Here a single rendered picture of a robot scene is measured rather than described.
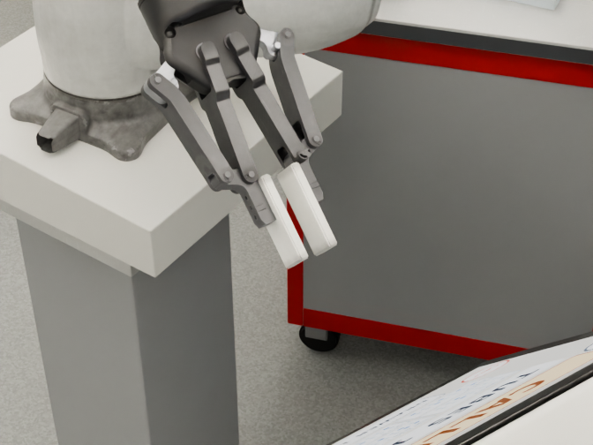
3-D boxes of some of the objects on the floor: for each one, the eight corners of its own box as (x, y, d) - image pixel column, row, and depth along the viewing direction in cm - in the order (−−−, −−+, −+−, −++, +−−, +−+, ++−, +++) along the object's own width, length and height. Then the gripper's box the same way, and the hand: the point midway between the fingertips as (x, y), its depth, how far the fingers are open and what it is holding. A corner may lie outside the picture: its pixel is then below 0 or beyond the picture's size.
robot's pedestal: (28, 535, 209) (-55, 168, 160) (147, 419, 228) (106, 58, 178) (171, 629, 196) (130, 260, 147) (285, 498, 215) (281, 131, 165)
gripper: (105, -16, 92) (247, 283, 91) (277, -68, 99) (412, 209, 97) (79, 26, 99) (212, 305, 97) (243, -27, 106) (369, 233, 104)
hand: (292, 215), depth 98 cm, fingers closed
